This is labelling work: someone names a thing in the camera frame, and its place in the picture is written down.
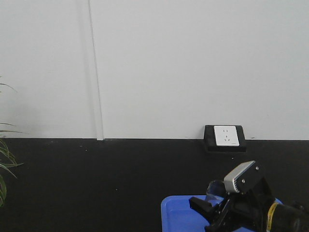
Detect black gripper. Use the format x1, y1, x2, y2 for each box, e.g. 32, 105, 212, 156
189, 177, 275, 232

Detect clear glass beaker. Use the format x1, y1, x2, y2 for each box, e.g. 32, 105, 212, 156
205, 180, 226, 202

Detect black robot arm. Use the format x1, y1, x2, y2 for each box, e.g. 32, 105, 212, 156
189, 178, 309, 232

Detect blue plastic tray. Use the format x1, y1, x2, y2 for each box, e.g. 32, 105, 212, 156
160, 194, 283, 232

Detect black socket mounting box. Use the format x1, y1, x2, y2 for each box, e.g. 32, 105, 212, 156
203, 125, 247, 153

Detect green plant leaves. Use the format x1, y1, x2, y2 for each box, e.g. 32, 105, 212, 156
0, 76, 28, 208

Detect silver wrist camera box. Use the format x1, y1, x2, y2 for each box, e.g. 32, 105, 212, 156
223, 160, 265, 193

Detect white wall power socket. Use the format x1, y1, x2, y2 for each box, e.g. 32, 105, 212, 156
213, 125, 239, 147

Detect white wall cable duct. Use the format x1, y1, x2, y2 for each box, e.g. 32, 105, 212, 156
87, 0, 104, 141

